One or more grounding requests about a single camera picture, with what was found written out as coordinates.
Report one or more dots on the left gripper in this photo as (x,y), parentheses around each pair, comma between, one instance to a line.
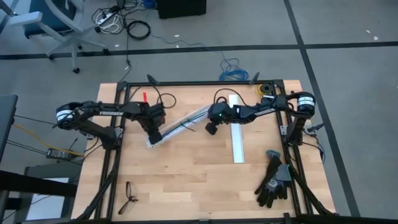
(152,119)

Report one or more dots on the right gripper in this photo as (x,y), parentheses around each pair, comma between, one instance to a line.
(217,119)

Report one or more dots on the white duct cover strip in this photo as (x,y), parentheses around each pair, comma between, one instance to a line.
(237,143)

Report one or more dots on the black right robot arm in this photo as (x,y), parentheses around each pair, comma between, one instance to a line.
(264,109)

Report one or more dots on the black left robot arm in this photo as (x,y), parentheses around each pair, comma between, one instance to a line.
(109,112)

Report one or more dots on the small red tag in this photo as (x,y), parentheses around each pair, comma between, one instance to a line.
(144,96)

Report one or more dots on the black eyeglasses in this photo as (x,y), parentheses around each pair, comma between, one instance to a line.
(127,188)

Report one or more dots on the tape rolls on table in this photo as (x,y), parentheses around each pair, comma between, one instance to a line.
(267,100)
(263,88)

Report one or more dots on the black grey work glove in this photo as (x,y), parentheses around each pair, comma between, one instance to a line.
(270,168)
(283,172)

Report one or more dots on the black power adapter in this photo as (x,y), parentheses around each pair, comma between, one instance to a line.
(59,154)

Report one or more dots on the white power strip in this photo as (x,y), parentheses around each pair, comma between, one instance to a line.
(112,29)
(107,17)

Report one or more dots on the black box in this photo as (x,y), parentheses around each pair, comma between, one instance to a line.
(180,7)

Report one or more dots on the black metal stand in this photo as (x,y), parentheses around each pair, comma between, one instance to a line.
(31,185)

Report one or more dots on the dark grey panel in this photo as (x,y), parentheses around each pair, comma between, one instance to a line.
(6,124)

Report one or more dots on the white office chair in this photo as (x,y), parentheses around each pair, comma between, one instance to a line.
(49,15)

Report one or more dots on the black aluminium frame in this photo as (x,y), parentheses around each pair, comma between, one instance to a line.
(186,83)

